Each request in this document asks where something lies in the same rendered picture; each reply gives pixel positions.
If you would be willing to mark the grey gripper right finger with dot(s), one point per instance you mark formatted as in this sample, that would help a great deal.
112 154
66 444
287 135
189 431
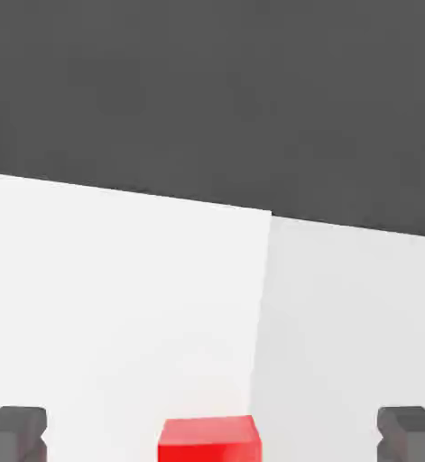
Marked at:
412 436

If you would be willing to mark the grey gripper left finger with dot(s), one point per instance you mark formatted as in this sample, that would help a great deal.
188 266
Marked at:
11 435

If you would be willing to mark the small red cube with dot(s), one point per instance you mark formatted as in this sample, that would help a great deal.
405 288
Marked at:
209 440

